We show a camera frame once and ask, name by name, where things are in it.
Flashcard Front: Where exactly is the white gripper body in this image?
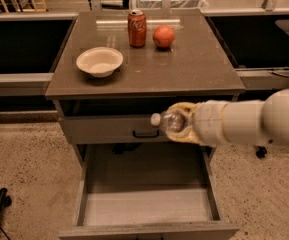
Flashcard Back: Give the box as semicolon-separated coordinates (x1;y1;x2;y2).
193;100;226;146

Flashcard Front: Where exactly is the black wheeled stand leg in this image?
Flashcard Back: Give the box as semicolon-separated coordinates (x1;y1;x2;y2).
255;146;267;159

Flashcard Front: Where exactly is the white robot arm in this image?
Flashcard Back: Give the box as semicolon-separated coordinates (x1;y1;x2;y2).
160;89;289;147

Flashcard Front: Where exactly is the clear plastic water bottle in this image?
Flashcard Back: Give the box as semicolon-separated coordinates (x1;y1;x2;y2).
150;112;186;133

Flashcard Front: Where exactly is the black drawer handle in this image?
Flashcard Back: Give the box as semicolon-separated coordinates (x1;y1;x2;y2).
132;130;160;139

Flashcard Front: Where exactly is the open grey middle drawer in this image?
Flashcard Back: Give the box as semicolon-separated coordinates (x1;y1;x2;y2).
59;143;239;240

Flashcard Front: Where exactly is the white paper bowl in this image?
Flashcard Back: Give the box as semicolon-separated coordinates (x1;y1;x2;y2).
76;47;123;78

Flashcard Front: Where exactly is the red cola can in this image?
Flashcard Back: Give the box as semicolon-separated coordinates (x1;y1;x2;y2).
128;9;147;48

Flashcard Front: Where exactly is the white wire basket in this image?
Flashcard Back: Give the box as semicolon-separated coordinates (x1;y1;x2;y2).
130;0;208;10

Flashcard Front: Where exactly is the red apple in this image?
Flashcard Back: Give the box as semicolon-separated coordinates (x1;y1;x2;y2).
153;25;175;48

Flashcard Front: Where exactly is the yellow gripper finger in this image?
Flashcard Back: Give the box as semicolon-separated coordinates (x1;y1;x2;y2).
166;130;203;145
164;102;201;124

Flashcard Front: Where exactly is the grey drawer cabinet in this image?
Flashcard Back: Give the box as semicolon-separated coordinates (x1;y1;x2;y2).
44;8;246;240

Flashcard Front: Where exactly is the closed grey top drawer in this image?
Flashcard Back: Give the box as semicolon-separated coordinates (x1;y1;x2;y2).
57;111;234;146

